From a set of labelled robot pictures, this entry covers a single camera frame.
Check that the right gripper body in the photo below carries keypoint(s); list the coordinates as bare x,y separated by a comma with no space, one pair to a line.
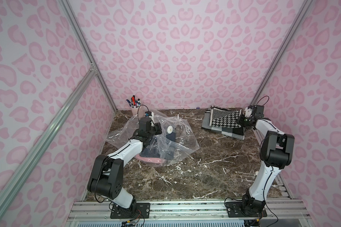
243,120

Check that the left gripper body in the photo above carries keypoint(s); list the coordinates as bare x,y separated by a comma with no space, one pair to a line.
154,130

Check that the grey white checked blanket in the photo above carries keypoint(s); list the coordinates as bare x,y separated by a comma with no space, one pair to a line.
237,133

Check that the black white houndstooth blanket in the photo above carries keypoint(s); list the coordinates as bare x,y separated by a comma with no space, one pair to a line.
224,118

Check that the dark blanket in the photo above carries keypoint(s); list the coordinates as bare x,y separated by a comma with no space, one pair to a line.
164,147

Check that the clear plastic vacuum bag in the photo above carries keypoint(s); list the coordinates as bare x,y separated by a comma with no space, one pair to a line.
184,134

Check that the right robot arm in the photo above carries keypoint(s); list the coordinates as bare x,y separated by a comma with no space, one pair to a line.
276,152

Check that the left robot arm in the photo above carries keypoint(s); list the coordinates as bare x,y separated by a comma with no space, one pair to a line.
106,178

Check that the white bag valve cap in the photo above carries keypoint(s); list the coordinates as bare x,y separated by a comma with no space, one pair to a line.
169,129

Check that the pink folded blanket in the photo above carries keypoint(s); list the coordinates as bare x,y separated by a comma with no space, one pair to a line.
150,161

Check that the pink pen cup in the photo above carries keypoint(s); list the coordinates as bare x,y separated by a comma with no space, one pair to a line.
140,111

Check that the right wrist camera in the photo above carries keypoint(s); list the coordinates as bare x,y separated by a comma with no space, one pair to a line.
254,111

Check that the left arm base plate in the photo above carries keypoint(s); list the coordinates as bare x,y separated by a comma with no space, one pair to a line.
138,209

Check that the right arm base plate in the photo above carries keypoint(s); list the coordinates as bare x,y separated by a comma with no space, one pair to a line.
234,210

